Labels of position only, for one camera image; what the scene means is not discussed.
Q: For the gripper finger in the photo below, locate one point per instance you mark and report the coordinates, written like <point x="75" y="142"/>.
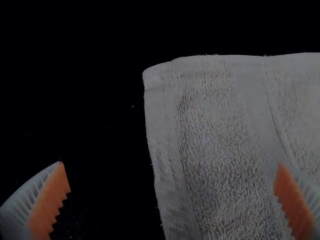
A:
<point x="297" y="207"/>
<point x="30" y="210"/>

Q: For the black mat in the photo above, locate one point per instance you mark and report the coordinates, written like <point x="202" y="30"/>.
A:
<point x="75" y="75"/>

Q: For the pale towel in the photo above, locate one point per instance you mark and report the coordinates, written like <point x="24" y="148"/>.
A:
<point x="225" y="150"/>

